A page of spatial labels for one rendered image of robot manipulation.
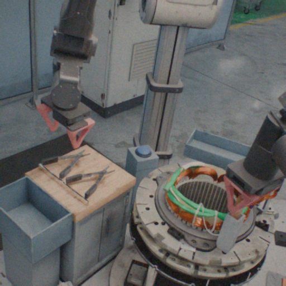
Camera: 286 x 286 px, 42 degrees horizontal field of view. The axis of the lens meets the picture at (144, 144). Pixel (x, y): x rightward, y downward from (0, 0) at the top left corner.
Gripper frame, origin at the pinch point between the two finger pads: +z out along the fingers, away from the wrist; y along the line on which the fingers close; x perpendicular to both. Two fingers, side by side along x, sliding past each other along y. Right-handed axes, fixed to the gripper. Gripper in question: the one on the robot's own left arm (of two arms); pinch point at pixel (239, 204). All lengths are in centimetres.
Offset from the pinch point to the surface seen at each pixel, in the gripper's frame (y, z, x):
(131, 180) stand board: -1.8, 17.0, 27.2
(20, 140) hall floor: 41, 137, 192
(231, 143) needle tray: 37.8, 16.7, 27.7
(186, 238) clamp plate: -5.5, 11.5, 4.2
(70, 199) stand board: -18.3, 17.7, 28.4
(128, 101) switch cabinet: 144, 126, 198
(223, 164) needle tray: 28.8, 18.2, 22.4
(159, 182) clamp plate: 0.8, 12.8, 20.6
